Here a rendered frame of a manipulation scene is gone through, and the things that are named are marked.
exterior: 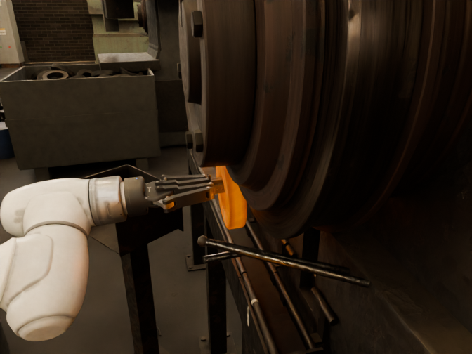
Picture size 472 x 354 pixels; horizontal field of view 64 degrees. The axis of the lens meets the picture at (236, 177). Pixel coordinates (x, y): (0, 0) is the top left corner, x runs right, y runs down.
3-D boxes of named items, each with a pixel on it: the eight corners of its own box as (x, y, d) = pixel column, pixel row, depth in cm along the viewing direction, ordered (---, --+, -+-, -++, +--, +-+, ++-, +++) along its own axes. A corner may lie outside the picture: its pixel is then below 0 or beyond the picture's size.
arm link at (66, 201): (100, 199, 79) (99, 253, 70) (21, 211, 76) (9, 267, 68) (88, 162, 71) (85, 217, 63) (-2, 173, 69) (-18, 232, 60)
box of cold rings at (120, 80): (153, 139, 376) (146, 56, 344) (163, 170, 303) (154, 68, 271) (40, 149, 349) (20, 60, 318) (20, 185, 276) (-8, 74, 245)
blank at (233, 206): (228, 144, 82) (213, 145, 81) (244, 164, 68) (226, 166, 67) (232, 209, 87) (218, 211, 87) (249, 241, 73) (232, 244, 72)
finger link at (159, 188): (154, 185, 73) (154, 188, 71) (212, 178, 74) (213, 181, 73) (157, 203, 74) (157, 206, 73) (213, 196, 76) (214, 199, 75)
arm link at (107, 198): (96, 234, 70) (129, 230, 71) (86, 190, 66) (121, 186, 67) (102, 211, 78) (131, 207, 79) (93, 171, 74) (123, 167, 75)
